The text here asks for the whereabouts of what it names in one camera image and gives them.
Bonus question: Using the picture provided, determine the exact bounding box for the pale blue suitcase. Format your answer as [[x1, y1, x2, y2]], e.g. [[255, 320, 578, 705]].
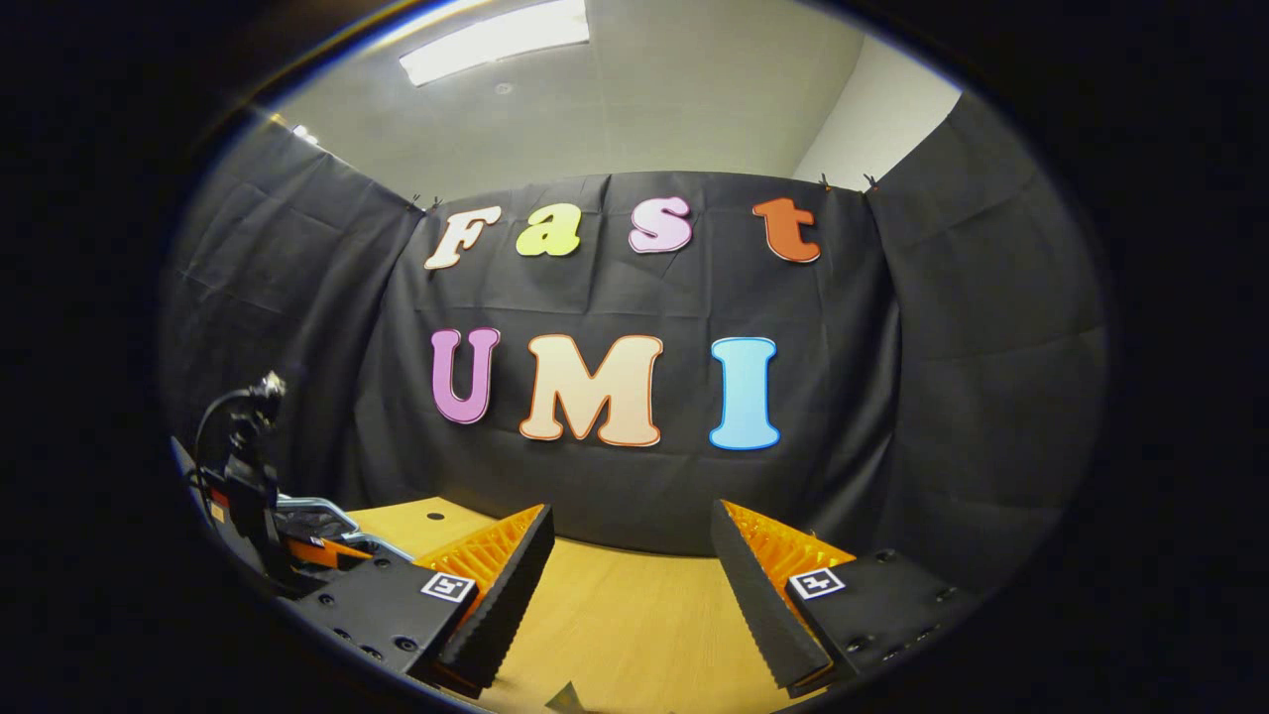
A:
[[273, 493, 415, 566]]

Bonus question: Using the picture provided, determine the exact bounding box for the long ceiling light panel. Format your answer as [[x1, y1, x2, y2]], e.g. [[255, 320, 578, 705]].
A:
[[400, 0, 591, 87]]

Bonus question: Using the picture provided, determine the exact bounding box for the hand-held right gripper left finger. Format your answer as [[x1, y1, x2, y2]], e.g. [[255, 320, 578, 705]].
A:
[[288, 504, 558, 700]]

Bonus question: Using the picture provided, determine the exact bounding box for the black cable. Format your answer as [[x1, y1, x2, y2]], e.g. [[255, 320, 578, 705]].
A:
[[194, 387, 264, 472]]

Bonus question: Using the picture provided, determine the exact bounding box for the black backdrop cloth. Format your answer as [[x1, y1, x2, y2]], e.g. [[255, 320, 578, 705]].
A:
[[159, 89, 1111, 561]]

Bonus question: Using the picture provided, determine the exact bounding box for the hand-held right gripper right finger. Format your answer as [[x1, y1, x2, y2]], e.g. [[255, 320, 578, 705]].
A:
[[710, 499, 997, 695]]

